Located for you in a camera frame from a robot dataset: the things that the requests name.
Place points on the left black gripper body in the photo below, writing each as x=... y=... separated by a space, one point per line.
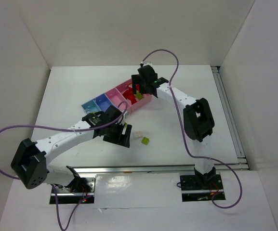
x=117 y=135

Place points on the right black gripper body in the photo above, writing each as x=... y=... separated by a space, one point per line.
x=136 y=82

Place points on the green 2x4 lego brick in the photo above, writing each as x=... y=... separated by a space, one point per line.
x=139 y=96

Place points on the green 2x2 lego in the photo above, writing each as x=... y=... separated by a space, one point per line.
x=145 y=140

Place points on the red curved lego brick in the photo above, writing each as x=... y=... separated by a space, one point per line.
x=132 y=99

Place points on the red 2x4 lego brick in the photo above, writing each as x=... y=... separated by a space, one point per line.
x=128 y=93

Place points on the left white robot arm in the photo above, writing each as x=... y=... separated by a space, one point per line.
x=32 y=159

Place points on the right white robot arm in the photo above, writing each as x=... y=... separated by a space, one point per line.
x=195 y=117

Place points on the white lego brick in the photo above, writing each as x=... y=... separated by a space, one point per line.
x=137 y=135

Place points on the large pink container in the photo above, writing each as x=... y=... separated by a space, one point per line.
x=128 y=84

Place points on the narrow pink container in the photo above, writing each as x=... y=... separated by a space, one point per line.
x=116 y=97

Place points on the dark blue container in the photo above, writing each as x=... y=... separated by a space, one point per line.
x=103 y=102

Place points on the light blue container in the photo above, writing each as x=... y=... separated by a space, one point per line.
x=90 y=107

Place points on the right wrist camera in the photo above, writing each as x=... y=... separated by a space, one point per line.
x=144 y=63

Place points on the front aluminium rail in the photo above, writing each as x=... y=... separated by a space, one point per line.
x=145 y=169

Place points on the aluminium rail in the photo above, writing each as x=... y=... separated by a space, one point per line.
x=229 y=117
x=145 y=169

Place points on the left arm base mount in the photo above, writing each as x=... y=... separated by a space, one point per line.
x=81 y=190

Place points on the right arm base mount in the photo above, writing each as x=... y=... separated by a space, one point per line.
x=192 y=191

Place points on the right side aluminium rail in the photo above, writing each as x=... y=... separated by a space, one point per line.
x=229 y=117

